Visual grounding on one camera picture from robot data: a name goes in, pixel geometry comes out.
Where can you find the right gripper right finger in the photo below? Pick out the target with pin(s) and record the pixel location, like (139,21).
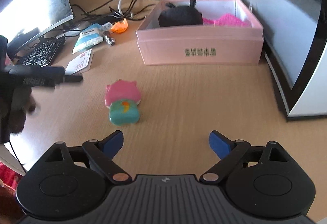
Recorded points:
(259,180)

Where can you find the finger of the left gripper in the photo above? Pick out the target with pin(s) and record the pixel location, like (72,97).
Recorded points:
(35,76)

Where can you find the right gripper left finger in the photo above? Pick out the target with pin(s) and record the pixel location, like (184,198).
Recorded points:
(68,182)

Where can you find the blue wet cotton pack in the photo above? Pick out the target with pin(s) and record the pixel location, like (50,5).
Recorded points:
(89,38)

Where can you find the pink green toy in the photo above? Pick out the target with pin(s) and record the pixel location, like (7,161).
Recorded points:
(122,98)

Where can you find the black plush toy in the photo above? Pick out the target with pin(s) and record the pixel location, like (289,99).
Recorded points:
(182,15)

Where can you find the pink plastic basket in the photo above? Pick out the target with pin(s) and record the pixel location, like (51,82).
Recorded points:
(227,20)

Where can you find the black keyboard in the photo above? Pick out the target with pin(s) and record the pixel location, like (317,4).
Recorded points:
(44,54)

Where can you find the brown plush toy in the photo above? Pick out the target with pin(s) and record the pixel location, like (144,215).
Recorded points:
(23,103)

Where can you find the white card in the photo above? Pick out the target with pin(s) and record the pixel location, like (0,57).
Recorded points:
(80,64)

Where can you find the white power strip on desk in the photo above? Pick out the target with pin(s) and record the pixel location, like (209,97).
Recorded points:
(73,32)

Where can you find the black curved monitor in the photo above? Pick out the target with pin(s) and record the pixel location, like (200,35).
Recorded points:
(23,21)

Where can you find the orange plastic piece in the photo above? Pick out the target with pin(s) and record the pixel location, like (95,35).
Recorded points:
(120,27)

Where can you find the pink cardboard box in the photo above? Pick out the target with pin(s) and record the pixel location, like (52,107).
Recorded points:
(202,44)

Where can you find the white computer case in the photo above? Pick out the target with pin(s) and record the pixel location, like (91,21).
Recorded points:
(294,34)

